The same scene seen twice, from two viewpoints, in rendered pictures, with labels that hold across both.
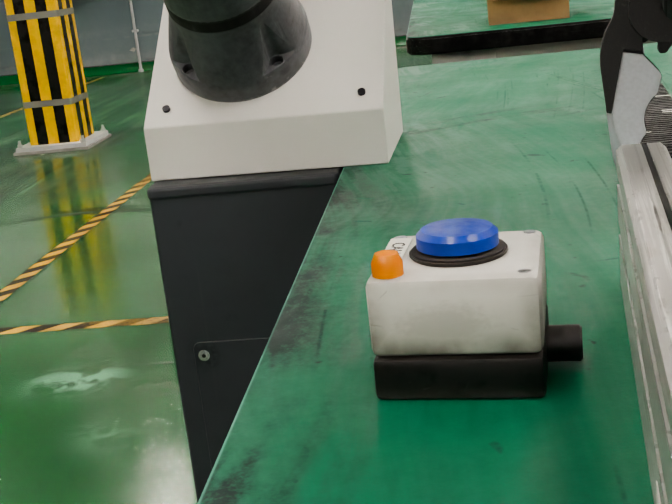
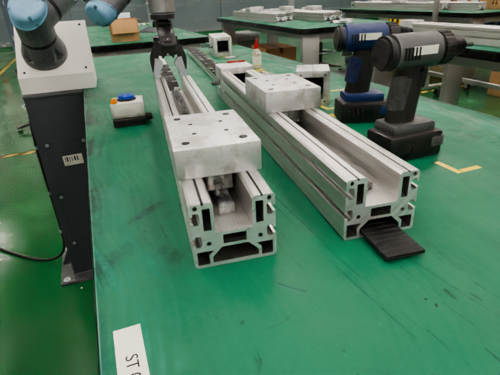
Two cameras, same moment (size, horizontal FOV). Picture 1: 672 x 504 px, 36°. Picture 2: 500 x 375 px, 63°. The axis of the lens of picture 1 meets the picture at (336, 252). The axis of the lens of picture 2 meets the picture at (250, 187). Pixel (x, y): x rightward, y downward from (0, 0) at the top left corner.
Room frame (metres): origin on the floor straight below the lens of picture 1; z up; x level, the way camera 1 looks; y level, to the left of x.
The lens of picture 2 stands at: (-0.57, 0.14, 1.07)
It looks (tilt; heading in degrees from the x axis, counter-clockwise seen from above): 26 degrees down; 333
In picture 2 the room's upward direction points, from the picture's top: 3 degrees counter-clockwise
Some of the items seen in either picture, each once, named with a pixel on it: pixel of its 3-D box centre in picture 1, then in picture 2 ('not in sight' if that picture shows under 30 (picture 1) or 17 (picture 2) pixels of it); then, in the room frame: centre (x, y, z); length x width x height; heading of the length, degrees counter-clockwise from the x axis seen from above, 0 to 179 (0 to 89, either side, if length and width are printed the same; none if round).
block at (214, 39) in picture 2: not in sight; (219, 45); (1.45, -0.75, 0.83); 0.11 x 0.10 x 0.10; 77
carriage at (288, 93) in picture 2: not in sight; (280, 97); (0.14, -0.30, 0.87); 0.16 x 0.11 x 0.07; 166
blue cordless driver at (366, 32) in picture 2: not in sight; (376, 72); (0.15, -0.57, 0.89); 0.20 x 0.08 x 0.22; 65
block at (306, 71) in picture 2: not in sight; (308, 84); (0.38, -0.55, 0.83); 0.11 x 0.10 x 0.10; 55
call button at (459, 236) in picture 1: (457, 245); (126, 97); (0.49, -0.06, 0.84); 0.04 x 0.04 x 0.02
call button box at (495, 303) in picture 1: (479, 307); (132, 110); (0.49, -0.07, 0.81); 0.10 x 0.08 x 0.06; 76
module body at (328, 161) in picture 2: not in sight; (280, 120); (0.14, -0.30, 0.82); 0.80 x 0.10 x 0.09; 166
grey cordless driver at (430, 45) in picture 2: not in sight; (421, 94); (-0.06, -0.48, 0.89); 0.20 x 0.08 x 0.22; 82
